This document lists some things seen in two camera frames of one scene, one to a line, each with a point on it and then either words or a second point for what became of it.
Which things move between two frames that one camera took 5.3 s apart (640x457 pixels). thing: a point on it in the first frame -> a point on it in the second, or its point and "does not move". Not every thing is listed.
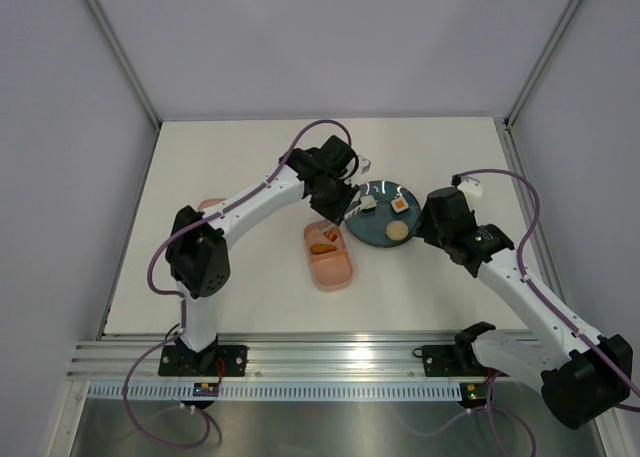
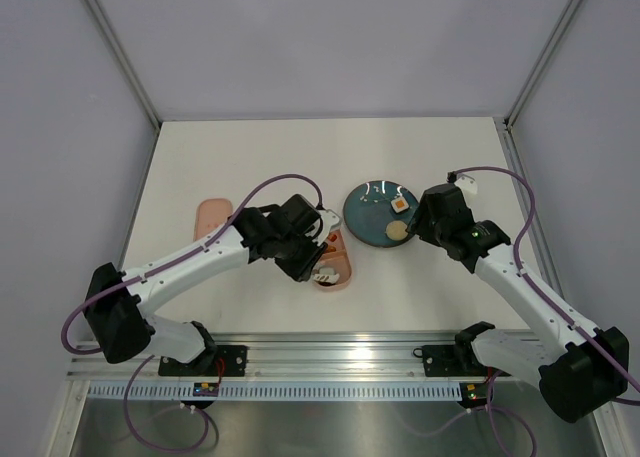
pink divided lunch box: x=331 y=263 does not move
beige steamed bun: x=397 y=230 does not move
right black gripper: x=425 y=226 does not move
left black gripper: x=335 y=212 -> x=302 y=271
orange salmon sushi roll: x=399 y=205 does not move
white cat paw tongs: x=355 y=206 -> x=327 y=274
